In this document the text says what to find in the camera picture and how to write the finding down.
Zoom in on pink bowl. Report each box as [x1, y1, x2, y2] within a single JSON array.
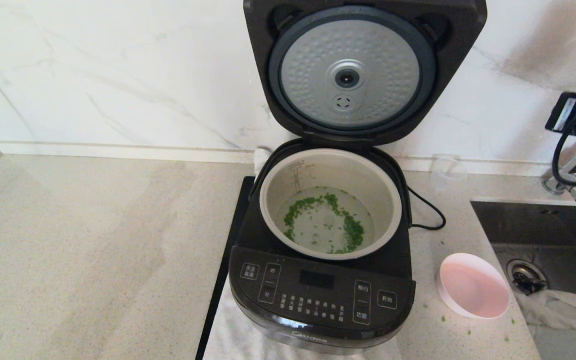
[[437, 252, 510, 320]]

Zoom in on black rice cooker lid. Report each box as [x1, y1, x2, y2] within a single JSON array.
[[244, 0, 487, 146]]

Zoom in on chopped green vegetables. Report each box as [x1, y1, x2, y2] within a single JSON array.
[[283, 192, 366, 254]]

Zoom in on grey inner pot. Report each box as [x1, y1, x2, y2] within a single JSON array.
[[259, 148, 402, 261]]

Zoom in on black rice cooker base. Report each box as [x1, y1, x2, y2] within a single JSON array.
[[229, 139, 416, 355]]

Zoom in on stainless steel sink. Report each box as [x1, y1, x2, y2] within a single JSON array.
[[469, 200, 576, 360]]

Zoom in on clear measuring cup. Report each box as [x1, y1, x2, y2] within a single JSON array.
[[429, 154, 467, 196]]

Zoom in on metal sink drain strainer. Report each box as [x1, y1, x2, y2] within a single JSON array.
[[507, 258, 549, 296]]

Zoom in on white rag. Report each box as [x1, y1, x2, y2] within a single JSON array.
[[515, 287, 576, 360]]

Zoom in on black flat strip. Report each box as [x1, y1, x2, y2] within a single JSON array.
[[195, 176, 256, 360]]

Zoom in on white cloth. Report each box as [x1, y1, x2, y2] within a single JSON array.
[[203, 147, 403, 360]]

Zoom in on black power cord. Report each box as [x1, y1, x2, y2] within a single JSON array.
[[408, 186, 446, 231]]

